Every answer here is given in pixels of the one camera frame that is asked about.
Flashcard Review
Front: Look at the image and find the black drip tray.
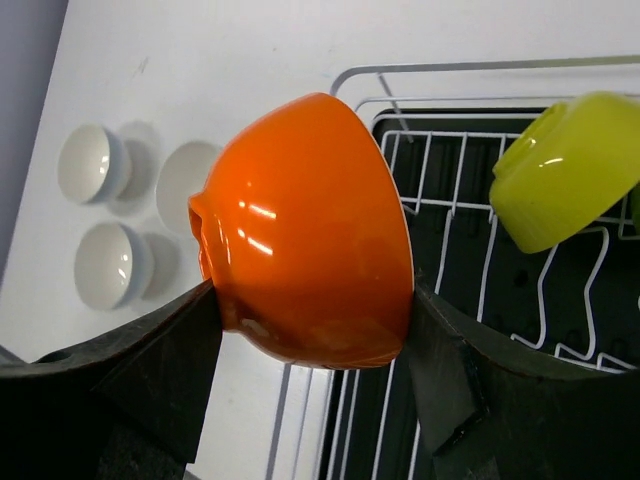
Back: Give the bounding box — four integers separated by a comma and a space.
314, 106, 640, 480

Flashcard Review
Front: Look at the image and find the white bowl front left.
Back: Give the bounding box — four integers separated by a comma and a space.
74, 222, 155, 311

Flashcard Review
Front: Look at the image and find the white bowl far left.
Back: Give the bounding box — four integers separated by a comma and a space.
57, 124, 133, 205

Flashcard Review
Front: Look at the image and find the white wire dish rack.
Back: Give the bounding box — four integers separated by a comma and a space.
264, 54, 640, 480

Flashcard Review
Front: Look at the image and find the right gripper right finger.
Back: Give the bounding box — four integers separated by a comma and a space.
405, 279, 639, 479

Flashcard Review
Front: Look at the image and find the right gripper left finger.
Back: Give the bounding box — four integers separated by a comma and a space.
1, 281, 222, 479

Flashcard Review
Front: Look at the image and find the white bowl middle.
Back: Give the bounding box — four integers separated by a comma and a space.
155, 140, 221, 236

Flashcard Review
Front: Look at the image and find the orange bowl white inside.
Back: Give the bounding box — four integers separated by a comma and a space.
188, 93, 414, 370

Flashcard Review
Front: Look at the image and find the green bowl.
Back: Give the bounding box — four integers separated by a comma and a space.
629, 184, 640, 234
489, 91, 639, 254

